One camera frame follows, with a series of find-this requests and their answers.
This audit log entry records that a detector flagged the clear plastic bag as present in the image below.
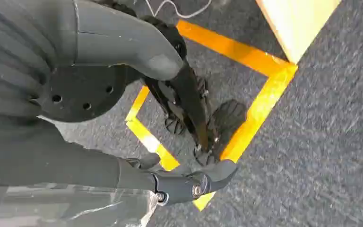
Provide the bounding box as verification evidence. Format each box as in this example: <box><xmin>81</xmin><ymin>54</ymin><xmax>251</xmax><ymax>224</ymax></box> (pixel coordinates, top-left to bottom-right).
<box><xmin>0</xmin><ymin>177</ymin><xmax>159</xmax><ymax>227</ymax></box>

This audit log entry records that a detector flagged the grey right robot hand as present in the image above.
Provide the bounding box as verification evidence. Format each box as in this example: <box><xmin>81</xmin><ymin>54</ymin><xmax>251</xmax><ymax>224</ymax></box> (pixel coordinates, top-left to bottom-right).
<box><xmin>0</xmin><ymin>0</ymin><xmax>239</xmax><ymax>208</ymax></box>

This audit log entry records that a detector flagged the yellow floor tape square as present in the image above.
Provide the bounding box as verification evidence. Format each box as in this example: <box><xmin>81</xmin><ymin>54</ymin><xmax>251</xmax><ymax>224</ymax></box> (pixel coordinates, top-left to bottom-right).
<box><xmin>125</xmin><ymin>19</ymin><xmax>299</xmax><ymax>212</ymax></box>

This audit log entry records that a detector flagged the black robot foot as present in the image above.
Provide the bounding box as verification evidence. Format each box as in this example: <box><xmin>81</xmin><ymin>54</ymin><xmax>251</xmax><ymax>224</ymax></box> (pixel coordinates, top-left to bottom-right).
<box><xmin>208</xmin><ymin>99</ymin><xmax>248</xmax><ymax>157</ymax></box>

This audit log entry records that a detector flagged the white cable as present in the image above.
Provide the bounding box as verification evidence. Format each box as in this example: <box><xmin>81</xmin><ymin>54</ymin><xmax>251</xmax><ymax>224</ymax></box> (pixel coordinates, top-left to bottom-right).
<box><xmin>144</xmin><ymin>0</ymin><xmax>214</xmax><ymax>19</ymax></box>

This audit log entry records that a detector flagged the pale wooden furniture piece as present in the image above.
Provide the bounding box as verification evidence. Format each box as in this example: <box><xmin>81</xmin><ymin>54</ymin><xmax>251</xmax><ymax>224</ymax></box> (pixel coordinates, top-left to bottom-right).
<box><xmin>256</xmin><ymin>0</ymin><xmax>342</xmax><ymax>65</ymax></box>

